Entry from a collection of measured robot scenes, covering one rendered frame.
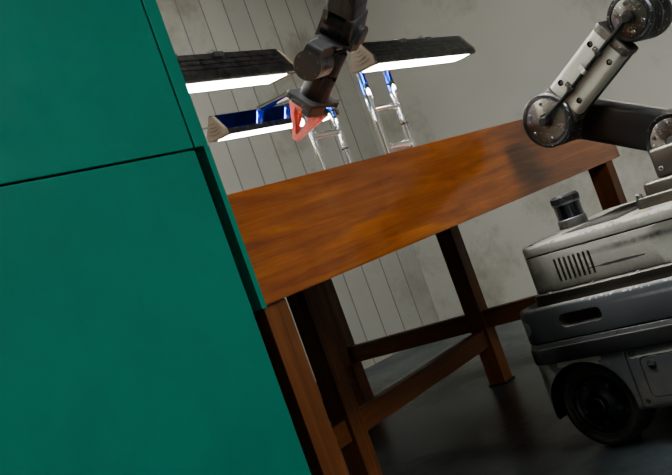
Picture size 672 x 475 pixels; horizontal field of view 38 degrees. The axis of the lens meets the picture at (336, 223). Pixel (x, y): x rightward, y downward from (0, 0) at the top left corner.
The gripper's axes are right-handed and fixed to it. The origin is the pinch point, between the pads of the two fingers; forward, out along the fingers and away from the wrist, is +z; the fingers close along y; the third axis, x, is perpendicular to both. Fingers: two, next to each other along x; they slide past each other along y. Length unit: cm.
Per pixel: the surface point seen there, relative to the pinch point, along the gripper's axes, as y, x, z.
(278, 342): 41, 34, 13
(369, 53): -66, -27, -2
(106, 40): 60, 0, -22
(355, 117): -276, -129, 96
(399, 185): -8.6, 21.0, 0.0
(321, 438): 38, 47, 24
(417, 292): -276, -56, 158
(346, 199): 10.7, 20.8, 0.0
